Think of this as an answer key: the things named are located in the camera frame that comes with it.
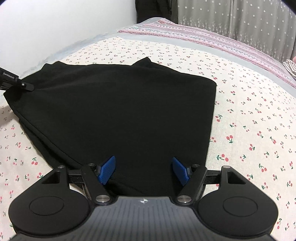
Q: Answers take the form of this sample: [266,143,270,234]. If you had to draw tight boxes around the black pants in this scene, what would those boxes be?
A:
[4,58,216,197]

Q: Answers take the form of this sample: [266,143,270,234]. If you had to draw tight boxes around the cherry print white cloth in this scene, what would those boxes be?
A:
[0,36,296,241]

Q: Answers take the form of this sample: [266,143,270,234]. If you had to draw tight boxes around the grey bed sheet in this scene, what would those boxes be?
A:
[21,18,295,94]

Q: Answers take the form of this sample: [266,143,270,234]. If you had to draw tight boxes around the pink striped knitted blanket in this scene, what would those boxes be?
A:
[118,18,295,88]

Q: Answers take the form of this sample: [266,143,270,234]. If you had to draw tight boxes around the striped folded garment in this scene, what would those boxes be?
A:
[282,59,296,79]

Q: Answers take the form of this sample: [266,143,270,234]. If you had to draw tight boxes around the black hanging coat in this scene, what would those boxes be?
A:
[135,0,178,23]

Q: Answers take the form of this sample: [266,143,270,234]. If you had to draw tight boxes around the grey star curtain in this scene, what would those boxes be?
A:
[171,0,295,62]

